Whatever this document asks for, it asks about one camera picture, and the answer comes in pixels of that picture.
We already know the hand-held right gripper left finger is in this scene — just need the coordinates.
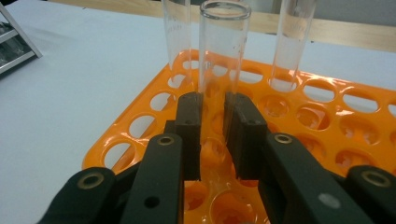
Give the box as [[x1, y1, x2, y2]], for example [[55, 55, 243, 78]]
[[120, 91, 204, 224]]

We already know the clear glass test tube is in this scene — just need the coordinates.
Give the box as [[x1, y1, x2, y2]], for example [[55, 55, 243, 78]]
[[199, 0, 252, 150], [269, 0, 318, 93], [162, 0, 192, 87]]

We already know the metal test tube rack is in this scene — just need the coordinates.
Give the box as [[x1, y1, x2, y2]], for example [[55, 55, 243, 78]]
[[0, 3, 44, 76]]

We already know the white table sheet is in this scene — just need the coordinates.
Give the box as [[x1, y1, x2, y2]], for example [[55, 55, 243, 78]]
[[0, 0, 396, 224]]

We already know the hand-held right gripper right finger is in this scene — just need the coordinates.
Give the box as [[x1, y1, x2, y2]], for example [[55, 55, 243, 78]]
[[223, 91, 375, 224]]

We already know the orange plastic test tube rack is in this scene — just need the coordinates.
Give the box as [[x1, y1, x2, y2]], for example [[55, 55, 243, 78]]
[[81, 49, 396, 224]]

